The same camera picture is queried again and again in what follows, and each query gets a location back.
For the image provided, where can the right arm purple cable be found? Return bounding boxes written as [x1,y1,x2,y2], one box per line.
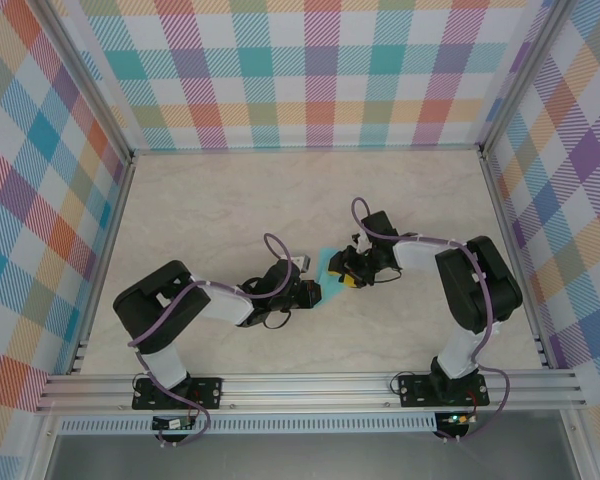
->
[350,197,511,444]

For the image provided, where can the slotted grey cable duct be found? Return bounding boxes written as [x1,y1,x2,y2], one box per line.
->
[58,412,439,435]

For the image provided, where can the left gripper thin black wire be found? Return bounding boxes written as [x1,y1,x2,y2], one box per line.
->
[262,309,294,331]

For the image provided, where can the green circuit board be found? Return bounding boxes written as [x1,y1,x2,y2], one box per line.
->
[152,416,197,432]

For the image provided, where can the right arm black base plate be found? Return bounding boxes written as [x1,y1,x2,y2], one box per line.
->
[397,372,491,409]

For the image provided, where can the aluminium side rail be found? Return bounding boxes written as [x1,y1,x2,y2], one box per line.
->
[68,153,137,376]
[478,149,557,371]

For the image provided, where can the wide aluminium mounting rail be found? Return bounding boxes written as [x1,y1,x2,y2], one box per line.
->
[34,368,589,414]

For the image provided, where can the aluminium corner post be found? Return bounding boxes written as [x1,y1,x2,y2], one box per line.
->
[33,0,135,164]
[478,0,577,157]

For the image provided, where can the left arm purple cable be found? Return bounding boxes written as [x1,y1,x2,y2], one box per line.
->
[128,232,294,448]

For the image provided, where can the light blue cloth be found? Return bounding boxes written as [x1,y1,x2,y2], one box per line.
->
[313,248,346,306]

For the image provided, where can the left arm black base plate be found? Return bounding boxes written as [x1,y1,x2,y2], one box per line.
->
[131,375,225,411]

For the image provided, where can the right gripper thin black wire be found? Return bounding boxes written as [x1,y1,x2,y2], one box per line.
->
[369,264,405,286]

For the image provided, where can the gripper thin black wire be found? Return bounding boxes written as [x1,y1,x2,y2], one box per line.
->
[262,309,294,331]
[369,264,405,286]

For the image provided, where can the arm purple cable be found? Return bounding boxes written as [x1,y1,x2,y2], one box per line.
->
[350,197,511,444]
[128,232,294,448]

